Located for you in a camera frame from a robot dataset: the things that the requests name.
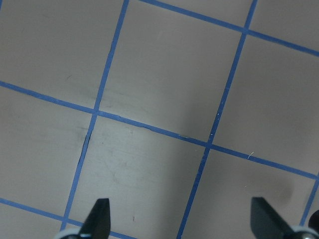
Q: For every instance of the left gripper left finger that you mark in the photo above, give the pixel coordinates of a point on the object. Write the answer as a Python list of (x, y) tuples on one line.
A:
[(98, 223)]

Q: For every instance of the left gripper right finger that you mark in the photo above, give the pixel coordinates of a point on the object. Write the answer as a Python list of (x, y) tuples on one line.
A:
[(266, 223)]

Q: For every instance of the dark wine bottle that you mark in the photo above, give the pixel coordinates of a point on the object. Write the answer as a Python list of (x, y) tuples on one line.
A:
[(314, 221)]

